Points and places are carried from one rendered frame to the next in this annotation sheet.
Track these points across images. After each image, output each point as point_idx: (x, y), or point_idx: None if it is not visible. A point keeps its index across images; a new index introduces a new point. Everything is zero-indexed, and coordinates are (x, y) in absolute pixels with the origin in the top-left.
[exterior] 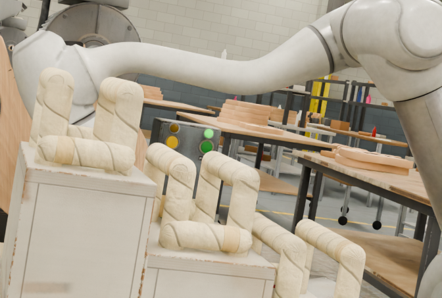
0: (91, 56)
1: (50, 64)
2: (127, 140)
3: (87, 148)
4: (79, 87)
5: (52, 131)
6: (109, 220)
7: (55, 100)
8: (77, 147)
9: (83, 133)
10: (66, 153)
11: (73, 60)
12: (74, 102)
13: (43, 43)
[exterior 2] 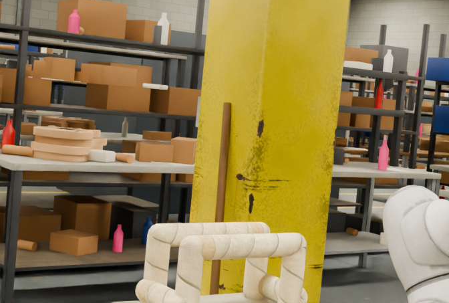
0: (438, 213)
1: (397, 220)
2: (178, 290)
3: (152, 293)
4: (419, 245)
5: (144, 275)
6: None
7: (146, 249)
8: (148, 291)
9: (275, 287)
10: (142, 295)
11: (417, 216)
12: (415, 261)
13: (396, 198)
